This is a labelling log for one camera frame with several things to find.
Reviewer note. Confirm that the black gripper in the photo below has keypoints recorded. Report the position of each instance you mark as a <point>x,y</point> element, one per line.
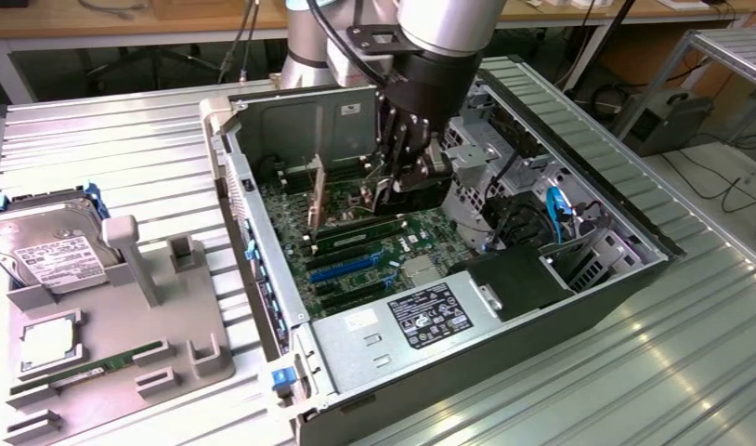
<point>433,88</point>

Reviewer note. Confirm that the green GPU card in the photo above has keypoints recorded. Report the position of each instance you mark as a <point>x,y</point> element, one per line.
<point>414,200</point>

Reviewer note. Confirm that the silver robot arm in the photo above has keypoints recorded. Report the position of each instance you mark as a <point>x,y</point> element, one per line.
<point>440,23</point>

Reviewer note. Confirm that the white case sticker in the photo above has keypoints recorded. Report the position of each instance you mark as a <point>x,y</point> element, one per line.
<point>350,108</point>

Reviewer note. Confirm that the silver perforated drive cage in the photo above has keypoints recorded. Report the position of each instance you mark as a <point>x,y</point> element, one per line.
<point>470,195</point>

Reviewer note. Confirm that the black stand pole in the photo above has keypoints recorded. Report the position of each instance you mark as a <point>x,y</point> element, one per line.
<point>601,44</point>

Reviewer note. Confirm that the green motherboard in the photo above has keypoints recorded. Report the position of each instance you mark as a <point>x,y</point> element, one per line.
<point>414,241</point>

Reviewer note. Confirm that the green RAM stick with label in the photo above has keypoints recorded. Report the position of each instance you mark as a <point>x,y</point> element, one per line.
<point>358,239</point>

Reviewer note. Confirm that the black equipment case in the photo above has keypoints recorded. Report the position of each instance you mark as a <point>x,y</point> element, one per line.
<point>669,125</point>

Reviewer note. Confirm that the silver chipset heatsink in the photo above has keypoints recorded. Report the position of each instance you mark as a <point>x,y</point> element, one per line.
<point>420,271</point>

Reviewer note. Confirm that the black expansion slot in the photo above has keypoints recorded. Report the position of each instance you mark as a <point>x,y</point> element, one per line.
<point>353,288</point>
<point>334,260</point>
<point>358,299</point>

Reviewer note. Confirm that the blue expansion slot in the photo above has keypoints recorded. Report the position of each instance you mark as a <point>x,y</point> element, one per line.
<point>344,271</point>

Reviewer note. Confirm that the black plastic air shroud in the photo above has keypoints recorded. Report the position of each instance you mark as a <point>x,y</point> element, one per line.
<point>514,283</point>

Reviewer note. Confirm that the silver disk bay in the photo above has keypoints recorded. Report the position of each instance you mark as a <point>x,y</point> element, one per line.
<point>588,269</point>

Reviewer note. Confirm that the blue card retention clip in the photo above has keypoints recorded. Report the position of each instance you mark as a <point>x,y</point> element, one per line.
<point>250,254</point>

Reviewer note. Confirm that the black stand legs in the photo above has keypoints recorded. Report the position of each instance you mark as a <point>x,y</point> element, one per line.
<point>144,55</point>

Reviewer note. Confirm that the black and white rating label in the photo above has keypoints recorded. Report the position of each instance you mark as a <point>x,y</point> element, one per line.
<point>430,316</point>

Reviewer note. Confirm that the aluminium slat table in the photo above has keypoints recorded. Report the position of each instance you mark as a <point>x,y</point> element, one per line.
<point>742,51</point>

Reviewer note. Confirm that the silver power supply unit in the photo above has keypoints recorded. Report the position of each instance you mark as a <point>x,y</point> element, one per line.
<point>365,344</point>

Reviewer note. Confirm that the black and silver PC case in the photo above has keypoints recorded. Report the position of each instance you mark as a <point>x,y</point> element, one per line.
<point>452,395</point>

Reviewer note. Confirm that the blue case latch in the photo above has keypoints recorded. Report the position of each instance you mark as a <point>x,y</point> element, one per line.
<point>281,377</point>

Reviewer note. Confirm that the silver hard disk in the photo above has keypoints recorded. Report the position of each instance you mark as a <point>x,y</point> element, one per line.
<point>49,251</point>

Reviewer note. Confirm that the gray parts rack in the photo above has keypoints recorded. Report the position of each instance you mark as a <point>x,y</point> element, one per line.
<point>105,371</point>

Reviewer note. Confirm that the silver CPU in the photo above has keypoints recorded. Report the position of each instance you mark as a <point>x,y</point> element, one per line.
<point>46,344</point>

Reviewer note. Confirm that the wrist camera with black bracket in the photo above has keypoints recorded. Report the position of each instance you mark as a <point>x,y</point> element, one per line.
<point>377,39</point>

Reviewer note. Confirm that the wooden desk white frame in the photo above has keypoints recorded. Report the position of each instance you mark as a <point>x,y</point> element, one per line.
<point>662,16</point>
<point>74,25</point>

